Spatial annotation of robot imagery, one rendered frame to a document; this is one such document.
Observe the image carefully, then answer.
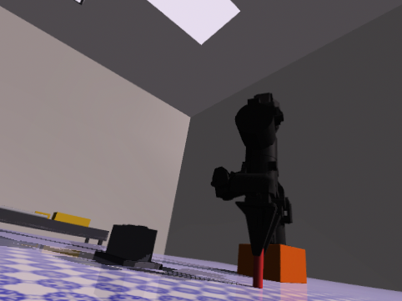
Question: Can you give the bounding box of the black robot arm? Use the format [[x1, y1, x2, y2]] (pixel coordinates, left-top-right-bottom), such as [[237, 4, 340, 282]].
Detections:
[[211, 93, 293, 245]]

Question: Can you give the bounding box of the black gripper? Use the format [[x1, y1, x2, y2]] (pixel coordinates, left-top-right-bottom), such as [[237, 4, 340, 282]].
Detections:
[[228, 155, 284, 256]]

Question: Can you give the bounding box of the red peg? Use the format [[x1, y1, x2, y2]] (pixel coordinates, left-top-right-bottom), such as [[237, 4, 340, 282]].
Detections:
[[253, 250, 264, 288]]

